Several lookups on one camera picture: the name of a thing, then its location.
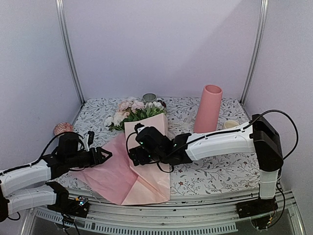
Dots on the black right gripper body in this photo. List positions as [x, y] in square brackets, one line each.
[144, 159]

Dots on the aluminium front rail base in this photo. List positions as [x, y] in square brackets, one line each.
[182, 215]

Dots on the dark red saucer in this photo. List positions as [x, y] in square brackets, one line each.
[162, 103]

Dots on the white coffee mug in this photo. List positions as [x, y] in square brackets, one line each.
[230, 124]

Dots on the right aluminium frame post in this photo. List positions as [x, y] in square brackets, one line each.
[256, 50]

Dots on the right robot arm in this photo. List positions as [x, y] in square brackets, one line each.
[257, 136]

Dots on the striped ceramic cup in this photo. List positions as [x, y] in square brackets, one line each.
[149, 97]

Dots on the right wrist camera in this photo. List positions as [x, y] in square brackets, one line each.
[138, 127]

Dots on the aluminium frame post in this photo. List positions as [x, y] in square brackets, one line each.
[69, 55]
[256, 50]

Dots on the pink flower bouquet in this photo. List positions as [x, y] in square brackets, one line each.
[131, 109]

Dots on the tall pink vase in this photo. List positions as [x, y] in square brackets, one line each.
[209, 108]

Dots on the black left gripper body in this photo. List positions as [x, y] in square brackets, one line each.
[75, 161]

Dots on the pink wrapping paper sheet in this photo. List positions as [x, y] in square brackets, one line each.
[120, 182]

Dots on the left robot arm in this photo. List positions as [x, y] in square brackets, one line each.
[33, 185]

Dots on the left aluminium frame post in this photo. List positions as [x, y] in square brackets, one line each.
[69, 55]

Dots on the floral patterned tablecloth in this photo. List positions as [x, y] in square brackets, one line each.
[213, 175]

